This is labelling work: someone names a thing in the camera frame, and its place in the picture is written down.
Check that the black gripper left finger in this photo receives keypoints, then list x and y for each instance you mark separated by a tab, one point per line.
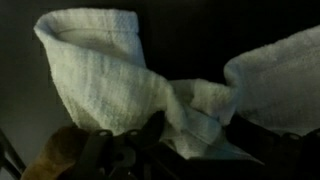
137	154

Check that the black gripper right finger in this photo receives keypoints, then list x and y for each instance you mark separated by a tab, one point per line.
285	157

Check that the brown plush toy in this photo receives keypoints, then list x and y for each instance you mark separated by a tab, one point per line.
59	154

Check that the white towel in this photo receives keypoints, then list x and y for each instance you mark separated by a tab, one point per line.
98	67

